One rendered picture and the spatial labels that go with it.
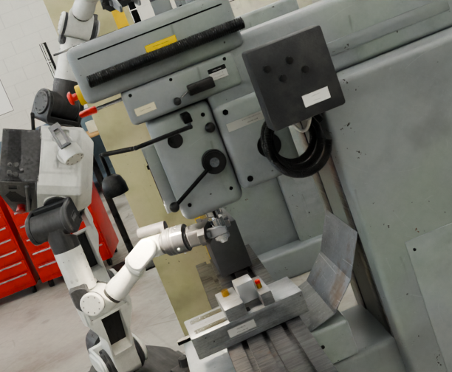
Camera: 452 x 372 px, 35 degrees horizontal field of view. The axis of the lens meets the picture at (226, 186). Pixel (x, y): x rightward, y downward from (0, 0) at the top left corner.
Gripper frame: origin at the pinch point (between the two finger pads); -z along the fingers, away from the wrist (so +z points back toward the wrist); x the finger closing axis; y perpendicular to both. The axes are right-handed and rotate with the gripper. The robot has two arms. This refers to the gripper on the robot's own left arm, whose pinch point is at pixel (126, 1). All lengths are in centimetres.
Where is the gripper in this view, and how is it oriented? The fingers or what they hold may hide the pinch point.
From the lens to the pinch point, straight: 216.0
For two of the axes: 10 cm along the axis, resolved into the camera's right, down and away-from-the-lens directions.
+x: -8.6, 4.0, -3.0
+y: -1.2, -7.4, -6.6
